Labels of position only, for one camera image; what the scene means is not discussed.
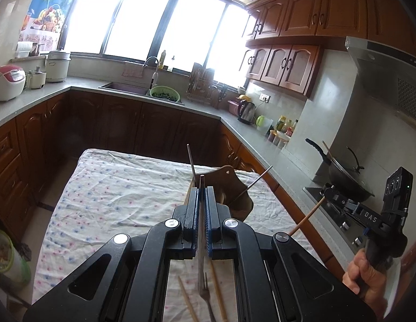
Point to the tropical fruit wall poster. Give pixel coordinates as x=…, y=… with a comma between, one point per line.
x=51, y=3

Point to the green plastic colander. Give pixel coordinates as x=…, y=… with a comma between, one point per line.
x=165, y=94

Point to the silver metal fork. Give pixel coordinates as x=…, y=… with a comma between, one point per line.
x=205, y=298

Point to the reddish wooden chopstick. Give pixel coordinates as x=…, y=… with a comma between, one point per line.
x=307, y=216

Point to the wooden spatula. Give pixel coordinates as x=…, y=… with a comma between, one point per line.
x=328, y=154

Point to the glass pickle jar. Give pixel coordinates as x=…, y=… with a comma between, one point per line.
x=280, y=123

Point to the wooden utensil holder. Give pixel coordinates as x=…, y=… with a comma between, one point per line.
x=240, y=204

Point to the small white electric pot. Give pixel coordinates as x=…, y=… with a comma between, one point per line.
x=36, y=78

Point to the steel range hood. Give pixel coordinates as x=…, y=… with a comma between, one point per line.
x=385, y=73

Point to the steel electric kettle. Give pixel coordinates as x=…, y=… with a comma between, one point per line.
x=246, y=111

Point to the pink plastic container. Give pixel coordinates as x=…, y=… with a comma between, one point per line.
x=232, y=106

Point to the green waste bin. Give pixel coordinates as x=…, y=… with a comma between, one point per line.
x=6, y=258

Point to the orange lid spice jar set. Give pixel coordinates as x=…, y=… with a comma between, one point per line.
x=278, y=139

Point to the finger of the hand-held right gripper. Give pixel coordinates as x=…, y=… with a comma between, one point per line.
x=342, y=202

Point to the large kitchen window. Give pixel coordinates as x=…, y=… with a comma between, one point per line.
x=144, y=23

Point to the pink and white rice cooker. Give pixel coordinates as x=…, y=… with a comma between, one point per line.
x=6, y=82

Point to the dark kitchen tool stand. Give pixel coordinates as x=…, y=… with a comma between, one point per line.
x=223, y=92

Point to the large white rice cooker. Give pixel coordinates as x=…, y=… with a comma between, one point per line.
x=58, y=67

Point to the gas stove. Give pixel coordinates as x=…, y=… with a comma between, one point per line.
x=338, y=219

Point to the wall power socket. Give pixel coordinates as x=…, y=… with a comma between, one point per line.
x=264, y=98

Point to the paper towel roll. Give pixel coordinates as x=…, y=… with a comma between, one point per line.
x=25, y=48

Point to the small white cup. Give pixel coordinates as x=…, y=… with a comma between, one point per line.
x=241, y=90

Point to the pink hanging cloth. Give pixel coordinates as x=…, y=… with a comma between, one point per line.
x=132, y=70

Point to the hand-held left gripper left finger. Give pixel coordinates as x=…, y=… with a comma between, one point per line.
x=193, y=216

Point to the wooden base cabinets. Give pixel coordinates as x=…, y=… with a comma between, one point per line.
x=127, y=124

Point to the light wooden chopstick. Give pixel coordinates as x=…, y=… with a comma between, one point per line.
x=187, y=298
x=218, y=288

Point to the white pitcher with green lid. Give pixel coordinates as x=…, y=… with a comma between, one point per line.
x=264, y=124

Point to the wooden dish rack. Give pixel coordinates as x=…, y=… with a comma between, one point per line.
x=201, y=85

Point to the black wok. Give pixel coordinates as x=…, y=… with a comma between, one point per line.
x=349, y=179

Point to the wooden wall cabinets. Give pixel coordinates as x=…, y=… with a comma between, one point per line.
x=295, y=13

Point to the floral printed tablecloth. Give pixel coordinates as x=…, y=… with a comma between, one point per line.
x=120, y=191

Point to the person's right hand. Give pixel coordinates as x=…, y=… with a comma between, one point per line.
x=357, y=276

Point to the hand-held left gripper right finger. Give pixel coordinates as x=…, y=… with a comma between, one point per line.
x=210, y=221

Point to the dark chopsticks bundle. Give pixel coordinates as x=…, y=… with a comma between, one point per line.
x=191, y=161

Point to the steel kitchen sink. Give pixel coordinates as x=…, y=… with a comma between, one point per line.
x=125, y=88

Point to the yellow dish soap bottle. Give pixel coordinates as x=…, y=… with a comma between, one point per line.
x=163, y=59

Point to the curved sink faucet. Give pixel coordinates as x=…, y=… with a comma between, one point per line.
x=154, y=65

